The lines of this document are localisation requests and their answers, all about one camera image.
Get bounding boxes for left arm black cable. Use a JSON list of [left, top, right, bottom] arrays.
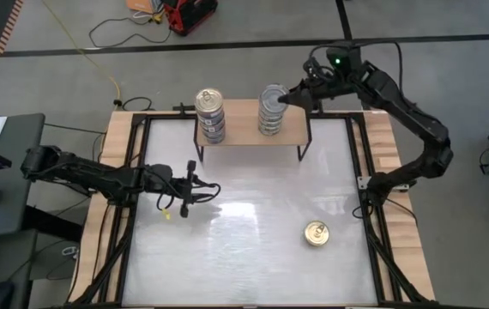
[[156, 169, 222, 211]]

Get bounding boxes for gold-lid Wild Planet can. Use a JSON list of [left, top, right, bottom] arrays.
[[194, 88, 226, 118], [196, 119, 226, 136], [304, 220, 330, 247], [199, 128, 226, 145], [196, 111, 226, 126]]

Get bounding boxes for wooden shelf black metal legs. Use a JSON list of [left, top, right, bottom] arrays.
[[190, 93, 313, 163]]

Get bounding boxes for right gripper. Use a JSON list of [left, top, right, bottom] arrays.
[[276, 73, 356, 109]]

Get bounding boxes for black desk base bar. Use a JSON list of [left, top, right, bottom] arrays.
[[20, 204, 85, 244]]

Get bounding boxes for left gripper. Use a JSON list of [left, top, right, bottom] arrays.
[[171, 160, 218, 219]]

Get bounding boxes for orange box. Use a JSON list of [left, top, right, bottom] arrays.
[[124, 0, 162, 15]]

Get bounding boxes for yellow floor cable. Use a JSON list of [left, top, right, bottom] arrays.
[[40, 0, 122, 100]]

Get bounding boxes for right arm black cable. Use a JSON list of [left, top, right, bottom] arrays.
[[308, 40, 403, 91]]

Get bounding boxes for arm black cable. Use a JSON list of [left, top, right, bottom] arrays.
[[156, 169, 222, 211], [308, 40, 403, 91]]

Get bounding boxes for coiled black plug cable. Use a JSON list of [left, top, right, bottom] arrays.
[[113, 96, 154, 112]]

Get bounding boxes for long black floor cable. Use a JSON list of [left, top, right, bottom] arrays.
[[88, 15, 172, 49]]

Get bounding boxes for grey desk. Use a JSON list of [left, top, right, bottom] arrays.
[[0, 112, 46, 239]]

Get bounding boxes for black metal table frame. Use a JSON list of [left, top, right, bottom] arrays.
[[62, 96, 438, 309]]

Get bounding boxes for red black equipment box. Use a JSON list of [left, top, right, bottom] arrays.
[[161, 0, 219, 37]]

